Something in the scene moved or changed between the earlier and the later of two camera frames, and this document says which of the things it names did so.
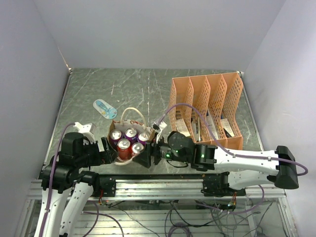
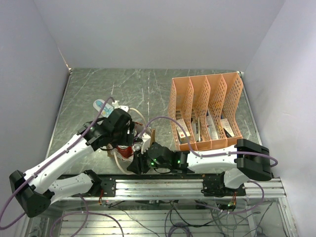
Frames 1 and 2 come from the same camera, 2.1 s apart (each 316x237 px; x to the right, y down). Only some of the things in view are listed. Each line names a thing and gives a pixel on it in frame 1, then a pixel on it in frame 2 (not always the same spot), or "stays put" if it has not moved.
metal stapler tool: [196, 128] stays put
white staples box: [181, 127] stays put
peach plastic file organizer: [209, 108] stays put
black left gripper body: [91, 154] -> [122, 137]
